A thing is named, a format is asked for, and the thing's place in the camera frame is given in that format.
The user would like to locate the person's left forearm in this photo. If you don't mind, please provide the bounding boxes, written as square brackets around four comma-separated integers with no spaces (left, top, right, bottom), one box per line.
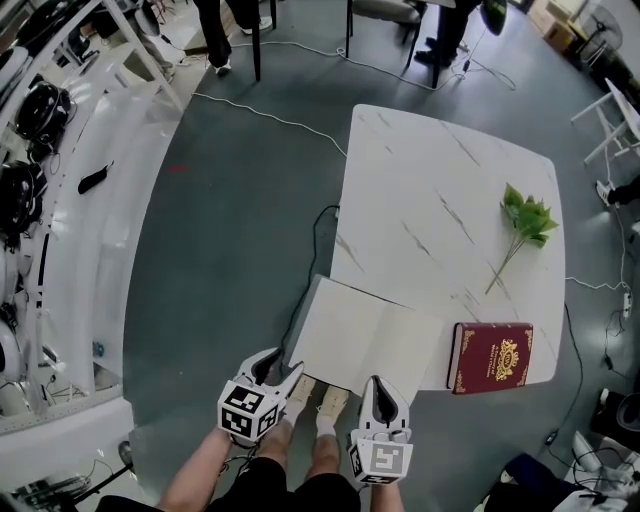
[157,427,237,512]

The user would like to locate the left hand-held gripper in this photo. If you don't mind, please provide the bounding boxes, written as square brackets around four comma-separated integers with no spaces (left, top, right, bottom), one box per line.
[216,347,306,448]

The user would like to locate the black power cable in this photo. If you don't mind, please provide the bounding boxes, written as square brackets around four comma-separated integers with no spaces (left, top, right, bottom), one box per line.
[544,302,585,446]

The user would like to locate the long table with black legs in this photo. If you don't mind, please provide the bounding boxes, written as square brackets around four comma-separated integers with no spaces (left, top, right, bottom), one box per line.
[251,0,442,90]

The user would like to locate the grey padded chair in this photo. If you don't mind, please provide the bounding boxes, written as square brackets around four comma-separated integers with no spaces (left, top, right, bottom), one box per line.
[346,0,422,67]

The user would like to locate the row of domed helmets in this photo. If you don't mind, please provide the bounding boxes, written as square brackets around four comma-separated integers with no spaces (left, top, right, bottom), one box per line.
[0,44,77,381]

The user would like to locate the dark green bag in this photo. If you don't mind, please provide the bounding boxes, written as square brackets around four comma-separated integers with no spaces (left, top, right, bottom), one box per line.
[479,0,507,37]

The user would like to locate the black pouch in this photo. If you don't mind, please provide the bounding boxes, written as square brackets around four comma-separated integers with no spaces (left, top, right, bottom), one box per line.
[76,160,116,196]

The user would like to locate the dark blue bag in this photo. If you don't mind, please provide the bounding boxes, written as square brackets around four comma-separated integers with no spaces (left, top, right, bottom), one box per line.
[498,451,567,512]

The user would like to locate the white marble table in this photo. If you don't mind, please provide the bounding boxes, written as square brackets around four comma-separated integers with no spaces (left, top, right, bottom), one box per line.
[329,103,568,392]

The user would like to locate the person's right forearm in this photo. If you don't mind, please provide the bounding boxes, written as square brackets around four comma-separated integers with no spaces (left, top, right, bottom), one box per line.
[369,482,402,512]

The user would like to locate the green leaf sprig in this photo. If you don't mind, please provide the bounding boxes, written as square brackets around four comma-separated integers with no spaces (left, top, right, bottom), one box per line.
[484,181,561,297]

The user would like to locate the person's black shorts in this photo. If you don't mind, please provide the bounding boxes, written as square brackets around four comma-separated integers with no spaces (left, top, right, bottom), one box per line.
[94,453,362,512]

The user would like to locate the black floor fan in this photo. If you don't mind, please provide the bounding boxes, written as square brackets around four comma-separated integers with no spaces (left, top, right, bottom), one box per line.
[579,6,624,67]

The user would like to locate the person's left cream shoe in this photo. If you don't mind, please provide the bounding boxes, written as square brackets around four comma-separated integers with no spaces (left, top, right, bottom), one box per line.
[282,374,318,426]

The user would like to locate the red book with gold ornament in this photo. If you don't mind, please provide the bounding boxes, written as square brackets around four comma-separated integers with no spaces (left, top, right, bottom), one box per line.
[445,321,535,397]

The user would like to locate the white notebook with grey cover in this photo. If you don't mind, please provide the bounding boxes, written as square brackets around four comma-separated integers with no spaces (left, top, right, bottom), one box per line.
[288,273,446,409]

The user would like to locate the person's leg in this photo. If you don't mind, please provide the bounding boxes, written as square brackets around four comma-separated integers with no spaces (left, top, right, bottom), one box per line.
[305,433,345,482]
[255,418,296,464]

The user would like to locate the white folding table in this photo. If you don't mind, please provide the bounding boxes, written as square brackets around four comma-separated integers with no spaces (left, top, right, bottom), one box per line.
[570,76,640,167]

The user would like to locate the white power cable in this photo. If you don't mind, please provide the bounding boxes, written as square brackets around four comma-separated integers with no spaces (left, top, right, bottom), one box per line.
[563,199,630,292]

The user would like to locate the white floor cable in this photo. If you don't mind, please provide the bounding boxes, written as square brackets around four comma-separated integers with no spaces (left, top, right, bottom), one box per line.
[191,91,350,160]

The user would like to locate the person's left leg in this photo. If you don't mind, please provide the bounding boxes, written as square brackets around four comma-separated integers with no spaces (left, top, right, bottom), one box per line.
[255,418,296,464]

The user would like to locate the brown cardboard box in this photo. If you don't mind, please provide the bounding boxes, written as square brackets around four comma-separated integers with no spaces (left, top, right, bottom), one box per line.
[529,0,584,52]

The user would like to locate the person's right leg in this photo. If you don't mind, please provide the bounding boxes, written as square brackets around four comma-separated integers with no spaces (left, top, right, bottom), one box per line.
[305,433,345,482]

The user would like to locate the person's right cream shoe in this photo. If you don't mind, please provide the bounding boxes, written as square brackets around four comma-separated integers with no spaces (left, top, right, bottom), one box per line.
[315,384,351,437]

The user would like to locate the person's cream shoe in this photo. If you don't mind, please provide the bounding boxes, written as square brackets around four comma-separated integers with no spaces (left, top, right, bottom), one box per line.
[282,374,318,426]
[315,384,351,437]

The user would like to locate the pile of white gear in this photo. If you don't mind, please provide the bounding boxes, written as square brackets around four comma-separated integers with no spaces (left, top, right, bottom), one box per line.
[569,428,640,512]

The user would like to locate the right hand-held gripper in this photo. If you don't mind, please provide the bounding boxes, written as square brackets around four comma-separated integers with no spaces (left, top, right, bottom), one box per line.
[346,375,416,486]

